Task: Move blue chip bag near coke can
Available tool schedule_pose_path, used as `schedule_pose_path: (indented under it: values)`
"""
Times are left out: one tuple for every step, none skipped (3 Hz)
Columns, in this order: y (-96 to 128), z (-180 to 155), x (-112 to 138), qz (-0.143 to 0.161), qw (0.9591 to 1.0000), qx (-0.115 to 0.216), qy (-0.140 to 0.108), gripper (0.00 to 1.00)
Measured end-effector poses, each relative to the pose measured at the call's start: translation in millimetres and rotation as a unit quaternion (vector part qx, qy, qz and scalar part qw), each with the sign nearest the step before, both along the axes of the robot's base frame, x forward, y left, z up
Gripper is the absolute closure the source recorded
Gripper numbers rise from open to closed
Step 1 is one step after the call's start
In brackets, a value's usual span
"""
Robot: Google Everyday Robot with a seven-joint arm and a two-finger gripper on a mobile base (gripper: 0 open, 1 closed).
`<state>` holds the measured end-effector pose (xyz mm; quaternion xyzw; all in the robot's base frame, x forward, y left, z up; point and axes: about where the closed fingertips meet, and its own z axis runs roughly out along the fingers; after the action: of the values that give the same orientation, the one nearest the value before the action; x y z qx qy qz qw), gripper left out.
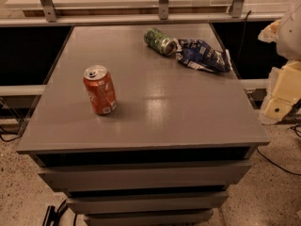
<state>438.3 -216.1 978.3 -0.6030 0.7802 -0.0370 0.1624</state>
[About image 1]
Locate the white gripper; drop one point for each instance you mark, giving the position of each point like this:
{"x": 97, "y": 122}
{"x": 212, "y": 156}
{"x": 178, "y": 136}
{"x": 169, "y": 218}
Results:
{"x": 291, "y": 37}

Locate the blue chip bag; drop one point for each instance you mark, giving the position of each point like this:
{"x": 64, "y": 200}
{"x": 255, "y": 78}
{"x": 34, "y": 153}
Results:
{"x": 199, "y": 55}

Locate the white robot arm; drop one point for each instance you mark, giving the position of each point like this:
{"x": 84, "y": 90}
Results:
{"x": 289, "y": 34}

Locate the green soda can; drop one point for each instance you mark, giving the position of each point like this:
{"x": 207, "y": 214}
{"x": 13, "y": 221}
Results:
{"x": 160, "y": 42}

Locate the red coke can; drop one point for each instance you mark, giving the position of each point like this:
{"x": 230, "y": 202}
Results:
{"x": 100, "y": 89}

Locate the middle grey drawer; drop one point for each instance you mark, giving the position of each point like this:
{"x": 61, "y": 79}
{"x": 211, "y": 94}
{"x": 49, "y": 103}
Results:
{"x": 147, "y": 202}

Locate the grey drawer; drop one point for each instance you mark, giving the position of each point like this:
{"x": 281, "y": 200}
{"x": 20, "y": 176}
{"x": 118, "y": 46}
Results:
{"x": 149, "y": 218}
{"x": 147, "y": 202}
{"x": 138, "y": 176}

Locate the top grey drawer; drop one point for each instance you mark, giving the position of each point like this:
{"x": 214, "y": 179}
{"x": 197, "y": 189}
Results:
{"x": 138, "y": 176}

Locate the bottom grey drawer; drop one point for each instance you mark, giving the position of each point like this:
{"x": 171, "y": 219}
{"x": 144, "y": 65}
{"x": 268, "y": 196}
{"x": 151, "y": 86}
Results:
{"x": 149, "y": 218}

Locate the black device on floor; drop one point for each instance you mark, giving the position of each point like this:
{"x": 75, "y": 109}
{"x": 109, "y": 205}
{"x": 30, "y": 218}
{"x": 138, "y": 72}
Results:
{"x": 54, "y": 215}

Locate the metal railing frame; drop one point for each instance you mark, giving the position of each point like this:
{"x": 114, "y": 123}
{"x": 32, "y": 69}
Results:
{"x": 106, "y": 12}

